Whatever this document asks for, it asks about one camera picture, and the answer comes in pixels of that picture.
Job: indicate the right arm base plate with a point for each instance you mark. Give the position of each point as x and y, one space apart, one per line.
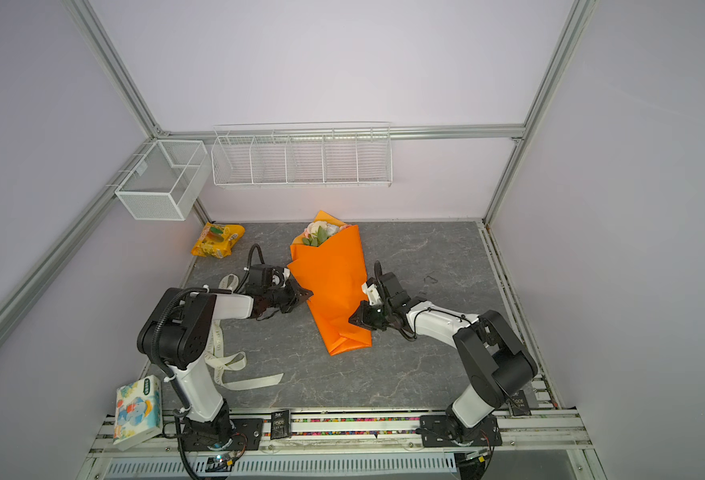
443 431

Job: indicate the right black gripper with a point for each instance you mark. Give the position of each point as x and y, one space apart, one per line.
363 315

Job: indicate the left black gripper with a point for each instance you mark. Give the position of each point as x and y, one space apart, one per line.
295 297

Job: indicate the yellow snack bag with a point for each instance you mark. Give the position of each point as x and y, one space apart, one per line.
217 240

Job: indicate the white mesh box basket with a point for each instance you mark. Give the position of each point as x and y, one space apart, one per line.
166 181

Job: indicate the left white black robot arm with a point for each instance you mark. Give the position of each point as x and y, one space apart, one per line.
184 338

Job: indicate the black box on rail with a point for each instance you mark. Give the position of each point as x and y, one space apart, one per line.
280 425

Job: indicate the orange wrapping paper sheet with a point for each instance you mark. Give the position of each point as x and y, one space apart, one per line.
335 272

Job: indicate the cream fake rose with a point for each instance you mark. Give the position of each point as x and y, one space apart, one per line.
315 227

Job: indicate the black labelled box right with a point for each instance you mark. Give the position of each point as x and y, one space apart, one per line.
518 404

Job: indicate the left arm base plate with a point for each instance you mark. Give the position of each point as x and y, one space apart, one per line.
239 434

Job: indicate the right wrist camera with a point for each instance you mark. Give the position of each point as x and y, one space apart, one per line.
385 290

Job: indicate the white wire shelf basket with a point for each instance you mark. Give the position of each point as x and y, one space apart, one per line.
302 154

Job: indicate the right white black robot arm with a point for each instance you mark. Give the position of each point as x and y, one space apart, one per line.
495 361

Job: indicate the cream printed ribbon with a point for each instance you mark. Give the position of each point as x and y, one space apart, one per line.
232 307

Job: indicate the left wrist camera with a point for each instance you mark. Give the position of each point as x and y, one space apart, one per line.
267 276

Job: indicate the colourful tissue pack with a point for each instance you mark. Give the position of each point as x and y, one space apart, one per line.
138 415

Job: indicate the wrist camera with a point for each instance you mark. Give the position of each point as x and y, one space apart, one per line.
267 276
385 290

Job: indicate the white fake rose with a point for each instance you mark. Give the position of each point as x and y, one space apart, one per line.
322 237

